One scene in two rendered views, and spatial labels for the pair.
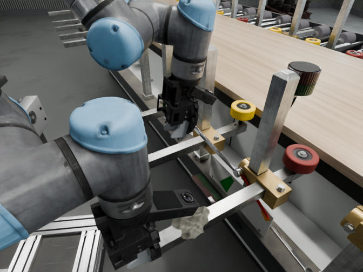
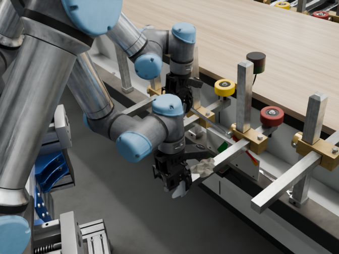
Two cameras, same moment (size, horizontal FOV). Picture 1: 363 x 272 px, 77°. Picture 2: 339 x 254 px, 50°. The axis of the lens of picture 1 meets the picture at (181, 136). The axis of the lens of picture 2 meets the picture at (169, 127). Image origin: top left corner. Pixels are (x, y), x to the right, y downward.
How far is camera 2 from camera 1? 68 cm
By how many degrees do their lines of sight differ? 5
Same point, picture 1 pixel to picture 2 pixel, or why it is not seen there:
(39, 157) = (149, 121)
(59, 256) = not seen: outside the picture
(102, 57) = (144, 74)
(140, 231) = (179, 166)
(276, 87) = (241, 71)
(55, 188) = (159, 131)
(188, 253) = (198, 245)
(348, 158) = (303, 110)
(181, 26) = (176, 44)
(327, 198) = not seen: hidden behind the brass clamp
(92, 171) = (168, 124)
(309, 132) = (277, 96)
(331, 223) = not seen: hidden behind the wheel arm
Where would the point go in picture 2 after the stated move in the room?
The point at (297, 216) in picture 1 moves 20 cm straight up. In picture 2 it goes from (285, 167) to (291, 127)
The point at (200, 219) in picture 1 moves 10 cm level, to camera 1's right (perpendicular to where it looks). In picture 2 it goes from (209, 165) to (240, 159)
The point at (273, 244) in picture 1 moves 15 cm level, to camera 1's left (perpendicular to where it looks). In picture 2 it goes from (265, 184) to (223, 192)
